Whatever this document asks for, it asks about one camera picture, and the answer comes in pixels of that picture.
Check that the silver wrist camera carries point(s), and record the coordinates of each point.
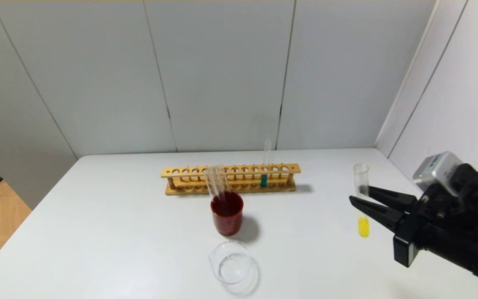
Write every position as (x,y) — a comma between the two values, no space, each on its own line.
(436,168)

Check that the red plastic cup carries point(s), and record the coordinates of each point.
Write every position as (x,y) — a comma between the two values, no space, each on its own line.
(227,222)

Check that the test tube with blue pigment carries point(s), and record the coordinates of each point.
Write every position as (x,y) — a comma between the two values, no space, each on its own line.
(264,180)

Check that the clear glass beaker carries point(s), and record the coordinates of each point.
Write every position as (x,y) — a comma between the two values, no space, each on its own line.
(230,265)

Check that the test tube with yellow pigment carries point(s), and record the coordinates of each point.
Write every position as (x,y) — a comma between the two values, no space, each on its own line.
(363,227)

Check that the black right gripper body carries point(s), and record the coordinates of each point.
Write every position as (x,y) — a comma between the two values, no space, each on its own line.
(408,240)

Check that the wooden test tube rack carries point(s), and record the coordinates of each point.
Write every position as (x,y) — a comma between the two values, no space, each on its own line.
(189,189)

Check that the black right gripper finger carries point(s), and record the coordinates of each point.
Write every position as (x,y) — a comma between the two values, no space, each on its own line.
(382,214)
(392,198)

